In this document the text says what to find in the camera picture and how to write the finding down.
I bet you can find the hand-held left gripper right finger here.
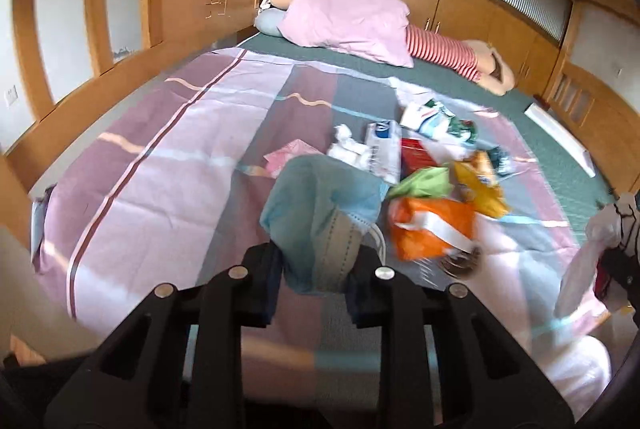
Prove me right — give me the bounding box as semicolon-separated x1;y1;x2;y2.
347;245;576;429

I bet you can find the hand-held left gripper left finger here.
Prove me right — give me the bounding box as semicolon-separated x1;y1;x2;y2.
42;243;286;429

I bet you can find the orange plastic bag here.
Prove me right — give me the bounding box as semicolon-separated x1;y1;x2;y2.
389;196;481;262

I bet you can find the blue face mask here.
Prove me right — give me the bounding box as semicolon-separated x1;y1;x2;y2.
260;155;388;296

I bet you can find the green plastic bag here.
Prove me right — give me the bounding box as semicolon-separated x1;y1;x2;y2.
387;164;456;200

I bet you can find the pink paper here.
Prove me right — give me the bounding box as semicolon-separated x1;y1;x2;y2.
263;139;323;177

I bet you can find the white tissue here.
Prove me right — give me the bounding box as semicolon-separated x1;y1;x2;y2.
327;124;373;167

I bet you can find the white blue plastic packet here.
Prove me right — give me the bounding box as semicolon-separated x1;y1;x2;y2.
364;120;403;184

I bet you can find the yellow snack bag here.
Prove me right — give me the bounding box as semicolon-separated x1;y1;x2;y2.
452;151;508;217

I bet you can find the dark green white wrapper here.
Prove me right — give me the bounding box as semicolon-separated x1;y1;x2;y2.
487;146;516;174

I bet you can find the red plastic packet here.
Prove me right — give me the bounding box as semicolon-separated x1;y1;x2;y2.
400;138;441;177

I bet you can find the pink striped bed sheet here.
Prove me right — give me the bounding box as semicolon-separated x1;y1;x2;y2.
32;48;613;420

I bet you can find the white printed packet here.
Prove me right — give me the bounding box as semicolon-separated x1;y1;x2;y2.
400;100;458;137

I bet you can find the dark green packet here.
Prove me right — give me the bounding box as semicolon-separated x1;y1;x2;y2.
450;116;481;144

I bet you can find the green mattress cover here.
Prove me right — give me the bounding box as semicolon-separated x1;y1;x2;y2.
237;31;631;230

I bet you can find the long white box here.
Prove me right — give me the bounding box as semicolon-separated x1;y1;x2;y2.
524;104;596;177

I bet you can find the red striped plush doll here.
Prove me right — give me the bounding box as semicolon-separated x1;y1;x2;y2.
406;25;518;97

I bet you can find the light blue pillow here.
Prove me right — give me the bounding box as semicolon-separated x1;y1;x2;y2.
255;9;288;37

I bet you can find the pink pillow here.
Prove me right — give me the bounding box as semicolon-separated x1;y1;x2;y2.
277;0;416;68

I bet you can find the wooden footboard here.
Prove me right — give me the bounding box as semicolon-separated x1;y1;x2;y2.
547;59;640;190

